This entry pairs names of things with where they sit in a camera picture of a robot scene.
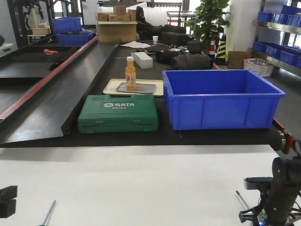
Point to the white paper cup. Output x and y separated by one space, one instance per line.
155 39

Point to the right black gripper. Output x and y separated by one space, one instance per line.
277 203

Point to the green black screwdriver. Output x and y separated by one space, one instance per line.
242 199
48 215

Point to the striped traffic cone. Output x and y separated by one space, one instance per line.
221 52

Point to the brown cardboard box on floor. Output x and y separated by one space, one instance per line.
236 59

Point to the green SATA tool case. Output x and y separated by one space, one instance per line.
103 113

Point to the large blue plastic bin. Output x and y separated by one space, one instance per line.
219 99

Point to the orange juice bottle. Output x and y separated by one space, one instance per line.
130 73

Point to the beige plastic tray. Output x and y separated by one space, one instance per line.
114 83

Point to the blue crate far left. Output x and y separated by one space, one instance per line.
69 31

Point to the potted green plant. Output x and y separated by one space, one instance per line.
210 21

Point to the white rectangular box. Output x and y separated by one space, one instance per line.
143 60

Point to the metal shelf with blue bins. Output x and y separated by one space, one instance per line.
278 25

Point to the red conveyor roller end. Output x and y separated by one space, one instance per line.
285 137

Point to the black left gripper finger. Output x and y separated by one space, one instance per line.
8 201

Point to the small grey metal tray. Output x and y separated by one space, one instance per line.
140 88

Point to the large cardboard box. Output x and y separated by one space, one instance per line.
116 31

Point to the black bag on conveyor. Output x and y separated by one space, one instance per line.
192 62

